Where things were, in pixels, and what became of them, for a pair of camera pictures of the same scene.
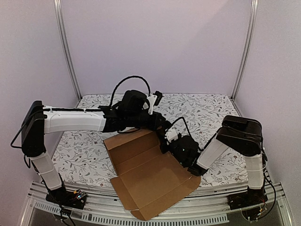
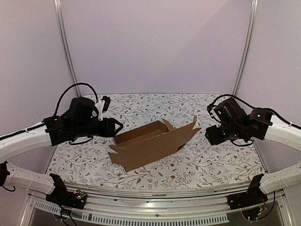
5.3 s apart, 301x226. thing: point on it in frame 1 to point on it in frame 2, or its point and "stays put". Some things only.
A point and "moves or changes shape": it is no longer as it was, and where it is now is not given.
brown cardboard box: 150,179 moves or changes shape
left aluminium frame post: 61,26 stays put
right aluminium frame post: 254,13 stays put
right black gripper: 166,143 to 212,134
